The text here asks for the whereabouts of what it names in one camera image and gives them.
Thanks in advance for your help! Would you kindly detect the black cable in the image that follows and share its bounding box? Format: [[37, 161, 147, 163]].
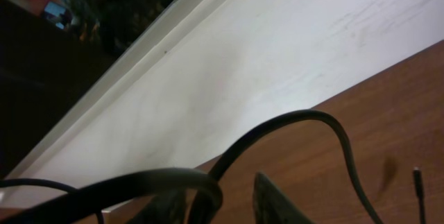
[[412, 166, 427, 224], [0, 108, 384, 224]]

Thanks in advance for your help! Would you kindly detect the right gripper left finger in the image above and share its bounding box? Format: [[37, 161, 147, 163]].
[[126, 190, 187, 224]]

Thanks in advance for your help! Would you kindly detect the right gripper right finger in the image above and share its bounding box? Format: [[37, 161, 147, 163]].
[[253, 172, 314, 224]]

